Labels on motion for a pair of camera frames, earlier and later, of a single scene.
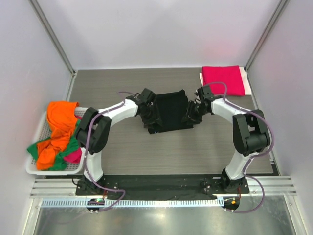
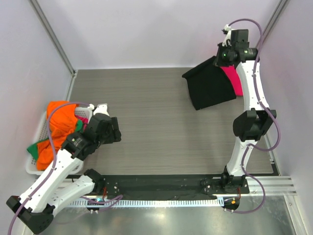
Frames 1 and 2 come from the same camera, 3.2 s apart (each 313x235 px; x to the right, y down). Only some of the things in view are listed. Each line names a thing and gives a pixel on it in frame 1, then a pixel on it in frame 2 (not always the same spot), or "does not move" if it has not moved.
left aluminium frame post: x=42 y=15 does not move
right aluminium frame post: x=281 y=6 does not move
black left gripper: x=148 y=123 -> x=115 y=136
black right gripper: x=190 y=113 -> x=219 y=62
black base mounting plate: x=162 y=186 does not move
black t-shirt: x=171 y=106 -> x=208 y=84
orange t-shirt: x=62 y=118 does not move
